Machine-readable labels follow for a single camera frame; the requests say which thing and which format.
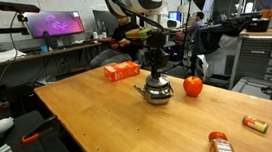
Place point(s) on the dark wide monitor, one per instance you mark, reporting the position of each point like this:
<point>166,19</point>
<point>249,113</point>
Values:
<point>100,20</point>

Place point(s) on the round steel pot lid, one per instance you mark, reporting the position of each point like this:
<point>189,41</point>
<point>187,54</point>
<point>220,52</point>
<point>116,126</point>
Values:
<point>156,82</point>

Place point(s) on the dark bottle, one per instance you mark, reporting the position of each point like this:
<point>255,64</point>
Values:
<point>47,39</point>

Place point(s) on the small steel kettle pot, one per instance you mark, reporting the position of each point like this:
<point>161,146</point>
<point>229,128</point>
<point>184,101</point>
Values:
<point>158,95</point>

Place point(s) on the white papers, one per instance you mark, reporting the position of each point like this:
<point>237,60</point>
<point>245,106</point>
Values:
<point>3,56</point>

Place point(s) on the orange capped spice bottle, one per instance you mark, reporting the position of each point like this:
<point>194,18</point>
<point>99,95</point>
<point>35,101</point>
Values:
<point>220,146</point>

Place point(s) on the monitor with blue screen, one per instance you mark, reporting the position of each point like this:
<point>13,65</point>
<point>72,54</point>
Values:
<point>174,14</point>

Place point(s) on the black jacket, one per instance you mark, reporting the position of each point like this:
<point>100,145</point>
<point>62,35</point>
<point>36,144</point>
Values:
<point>219,33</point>

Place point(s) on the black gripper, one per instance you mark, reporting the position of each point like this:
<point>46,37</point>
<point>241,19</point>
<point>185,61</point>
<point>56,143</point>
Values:
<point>156,40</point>

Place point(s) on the grey plastic tote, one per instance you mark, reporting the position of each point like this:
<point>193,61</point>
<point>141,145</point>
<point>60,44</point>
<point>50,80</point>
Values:
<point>251,87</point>

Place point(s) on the small white bottle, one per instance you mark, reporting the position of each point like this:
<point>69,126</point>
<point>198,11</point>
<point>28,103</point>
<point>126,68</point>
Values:
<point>95,35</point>

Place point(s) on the black keyboard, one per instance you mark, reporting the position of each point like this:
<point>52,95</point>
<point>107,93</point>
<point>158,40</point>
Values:
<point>76,44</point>

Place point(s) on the monitor with purple screen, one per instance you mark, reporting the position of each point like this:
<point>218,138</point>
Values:
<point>55,23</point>

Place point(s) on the blue cup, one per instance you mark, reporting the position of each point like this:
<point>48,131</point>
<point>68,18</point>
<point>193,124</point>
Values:
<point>44,48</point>

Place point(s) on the orange cracker box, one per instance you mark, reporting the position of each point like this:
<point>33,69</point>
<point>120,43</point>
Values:
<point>122,70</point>

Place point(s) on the seated person in blue shirt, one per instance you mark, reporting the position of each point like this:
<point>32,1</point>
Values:
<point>197,21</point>

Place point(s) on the long wooden desk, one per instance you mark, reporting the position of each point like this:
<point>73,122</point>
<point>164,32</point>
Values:
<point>23,57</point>

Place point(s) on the black bar camera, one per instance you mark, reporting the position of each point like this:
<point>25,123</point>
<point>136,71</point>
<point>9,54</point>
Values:
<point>17,7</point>

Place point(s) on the grey metal drawer cabinet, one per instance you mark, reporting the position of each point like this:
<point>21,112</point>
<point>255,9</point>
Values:
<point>268,56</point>

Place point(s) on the black computer tower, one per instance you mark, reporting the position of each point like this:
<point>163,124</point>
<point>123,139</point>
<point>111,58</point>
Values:
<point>24,100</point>

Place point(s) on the person with green headscarf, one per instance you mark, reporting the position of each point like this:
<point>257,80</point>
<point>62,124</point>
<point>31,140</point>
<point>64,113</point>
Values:
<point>118,34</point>

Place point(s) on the yellow green wrist camera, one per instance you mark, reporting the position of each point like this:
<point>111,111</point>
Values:
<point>137,34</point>

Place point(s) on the black cooking pot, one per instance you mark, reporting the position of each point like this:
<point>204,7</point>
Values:
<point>258,24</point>

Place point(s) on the red orange apple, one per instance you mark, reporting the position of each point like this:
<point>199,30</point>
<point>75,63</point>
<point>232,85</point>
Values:
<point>193,86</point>

